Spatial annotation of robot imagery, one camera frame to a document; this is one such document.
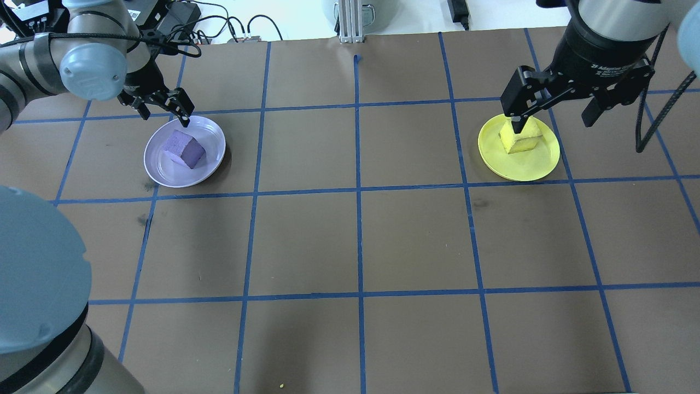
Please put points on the black USB hub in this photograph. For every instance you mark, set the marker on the black USB hub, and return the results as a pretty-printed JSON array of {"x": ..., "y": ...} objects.
[{"x": 246, "y": 38}]

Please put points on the purple plate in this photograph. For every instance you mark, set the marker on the purple plate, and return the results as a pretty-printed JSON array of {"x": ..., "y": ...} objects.
[{"x": 164, "y": 171}]

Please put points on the purple foam block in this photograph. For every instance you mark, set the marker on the purple foam block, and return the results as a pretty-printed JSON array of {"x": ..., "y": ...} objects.
[{"x": 183, "y": 148}]

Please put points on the yellow foam block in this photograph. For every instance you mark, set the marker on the yellow foam block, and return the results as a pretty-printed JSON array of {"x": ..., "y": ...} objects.
[{"x": 531, "y": 143}]

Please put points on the aluminium profile post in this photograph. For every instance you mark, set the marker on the aluminium profile post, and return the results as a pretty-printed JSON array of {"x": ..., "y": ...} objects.
[{"x": 350, "y": 24}]

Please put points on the yellow plate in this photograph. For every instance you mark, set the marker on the yellow plate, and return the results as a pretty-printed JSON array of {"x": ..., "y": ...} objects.
[{"x": 525, "y": 167}]

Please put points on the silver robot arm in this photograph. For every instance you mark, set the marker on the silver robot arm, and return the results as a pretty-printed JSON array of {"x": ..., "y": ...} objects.
[
  {"x": 623, "y": 16},
  {"x": 33, "y": 273}
]

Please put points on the small black power adapter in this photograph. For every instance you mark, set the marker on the small black power adapter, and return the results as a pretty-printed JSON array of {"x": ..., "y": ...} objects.
[{"x": 456, "y": 8}]

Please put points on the large black power brick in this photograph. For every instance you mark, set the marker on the large black power brick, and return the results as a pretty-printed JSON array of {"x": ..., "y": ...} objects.
[{"x": 180, "y": 13}]

